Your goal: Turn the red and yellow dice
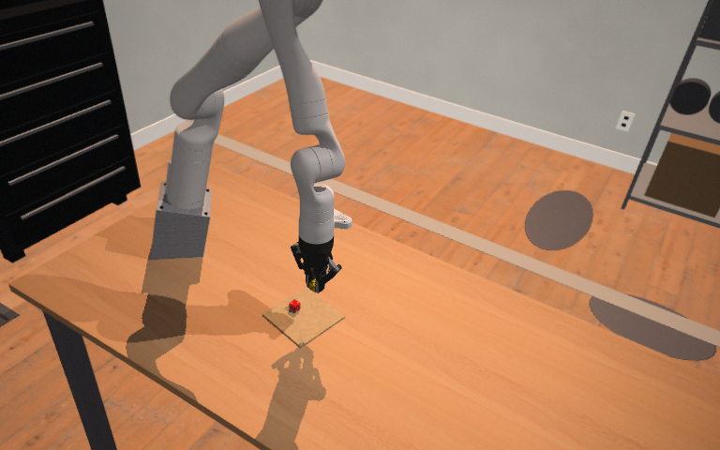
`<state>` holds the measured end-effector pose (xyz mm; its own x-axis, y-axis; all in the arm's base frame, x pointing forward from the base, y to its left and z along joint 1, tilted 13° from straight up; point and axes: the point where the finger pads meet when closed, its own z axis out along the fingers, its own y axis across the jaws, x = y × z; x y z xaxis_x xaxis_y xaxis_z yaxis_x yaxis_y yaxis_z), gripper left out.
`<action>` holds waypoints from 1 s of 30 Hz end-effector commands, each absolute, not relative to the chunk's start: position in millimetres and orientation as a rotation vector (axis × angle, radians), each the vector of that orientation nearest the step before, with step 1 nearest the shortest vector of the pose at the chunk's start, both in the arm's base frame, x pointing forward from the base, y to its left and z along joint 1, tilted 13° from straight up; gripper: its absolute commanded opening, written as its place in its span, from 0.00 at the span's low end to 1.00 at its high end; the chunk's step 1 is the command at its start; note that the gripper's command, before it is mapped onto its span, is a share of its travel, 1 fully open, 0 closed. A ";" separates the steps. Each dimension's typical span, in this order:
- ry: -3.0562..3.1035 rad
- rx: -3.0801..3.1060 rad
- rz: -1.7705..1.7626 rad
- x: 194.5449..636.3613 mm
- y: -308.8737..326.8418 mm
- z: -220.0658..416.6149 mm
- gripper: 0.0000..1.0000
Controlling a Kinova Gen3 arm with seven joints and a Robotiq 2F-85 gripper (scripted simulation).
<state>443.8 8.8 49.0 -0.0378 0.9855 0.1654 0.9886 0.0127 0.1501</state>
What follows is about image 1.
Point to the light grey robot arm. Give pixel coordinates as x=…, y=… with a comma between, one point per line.
x=241, y=47

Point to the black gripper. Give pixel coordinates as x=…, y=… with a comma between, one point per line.
x=318, y=264

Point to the tan flat mat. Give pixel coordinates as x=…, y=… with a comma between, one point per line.
x=313, y=318

